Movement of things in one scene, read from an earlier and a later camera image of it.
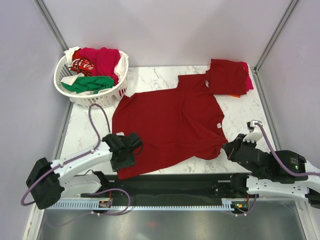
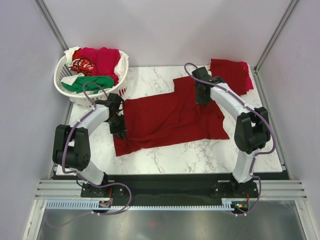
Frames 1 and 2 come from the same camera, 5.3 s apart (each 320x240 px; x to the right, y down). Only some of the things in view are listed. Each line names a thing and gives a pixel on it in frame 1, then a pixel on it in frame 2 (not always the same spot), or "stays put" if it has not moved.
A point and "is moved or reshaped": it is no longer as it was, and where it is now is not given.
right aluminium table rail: x=257 y=75 stays put
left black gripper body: x=128 y=160 -> x=117 y=125
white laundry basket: x=104 y=98 stays put
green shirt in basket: x=95 y=83 stays put
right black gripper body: x=238 y=142 -> x=200 y=99
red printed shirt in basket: x=81 y=65 stays put
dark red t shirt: x=175 y=125 is moved or reshaped
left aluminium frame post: x=52 y=24 stays put
